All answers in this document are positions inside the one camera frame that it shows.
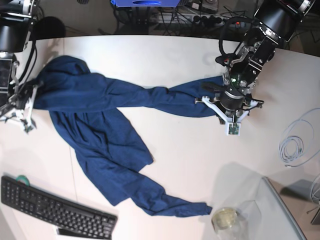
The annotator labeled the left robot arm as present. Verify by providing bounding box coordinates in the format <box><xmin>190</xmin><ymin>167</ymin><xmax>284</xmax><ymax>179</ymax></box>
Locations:
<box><xmin>196</xmin><ymin>0</ymin><xmax>315</xmax><ymax>136</ymax></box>

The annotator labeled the coiled white cable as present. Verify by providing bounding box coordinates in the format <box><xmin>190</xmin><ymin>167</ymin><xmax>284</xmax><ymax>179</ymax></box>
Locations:
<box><xmin>278</xmin><ymin>107</ymin><xmax>320</xmax><ymax>169</ymax></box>

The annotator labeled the blue box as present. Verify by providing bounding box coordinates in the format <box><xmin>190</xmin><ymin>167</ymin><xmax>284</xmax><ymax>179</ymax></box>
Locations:
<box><xmin>110</xmin><ymin>0</ymin><xmax>180</xmax><ymax>8</ymax></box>

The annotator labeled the black computer keyboard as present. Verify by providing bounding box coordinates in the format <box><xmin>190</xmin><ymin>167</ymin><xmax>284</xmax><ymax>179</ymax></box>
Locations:
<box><xmin>0</xmin><ymin>176</ymin><xmax>118</xmax><ymax>240</ymax></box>

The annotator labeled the clear glass jar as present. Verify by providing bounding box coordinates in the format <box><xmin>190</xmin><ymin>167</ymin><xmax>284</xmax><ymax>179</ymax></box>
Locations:
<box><xmin>211</xmin><ymin>200</ymin><xmax>262</xmax><ymax>240</ymax></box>

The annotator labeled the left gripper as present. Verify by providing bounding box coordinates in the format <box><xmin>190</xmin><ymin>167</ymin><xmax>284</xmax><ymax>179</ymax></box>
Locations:
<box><xmin>194</xmin><ymin>85</ymin><xmax>264</xmax><ymax>136</ymax></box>

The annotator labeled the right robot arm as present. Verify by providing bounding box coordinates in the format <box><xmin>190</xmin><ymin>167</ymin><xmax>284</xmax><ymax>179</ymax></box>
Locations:
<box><xmin>0</xmin><ymin>0</ymin><xmax>41</xmax><ymax>133</ymax></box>

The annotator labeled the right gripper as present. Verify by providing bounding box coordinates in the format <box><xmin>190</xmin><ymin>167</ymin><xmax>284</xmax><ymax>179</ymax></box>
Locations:
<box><xmin>0</xmin><ymin>84</ymin><xmax>40</xmax><ymax>133</ymax></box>

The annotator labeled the green tape roll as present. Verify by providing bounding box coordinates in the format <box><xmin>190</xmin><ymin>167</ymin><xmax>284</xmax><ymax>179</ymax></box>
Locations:
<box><xmin>15</xmin><ymin>175</ymin><xmax>30</xmax><ymax>186</ymax></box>

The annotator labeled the blue long-sleeve t-shirt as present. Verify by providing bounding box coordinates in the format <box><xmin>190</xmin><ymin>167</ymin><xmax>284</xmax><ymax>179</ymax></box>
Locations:
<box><xmin>33</xmin><ymin>55</ymin><xmax>222</xmax><ymax>218</ymax></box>

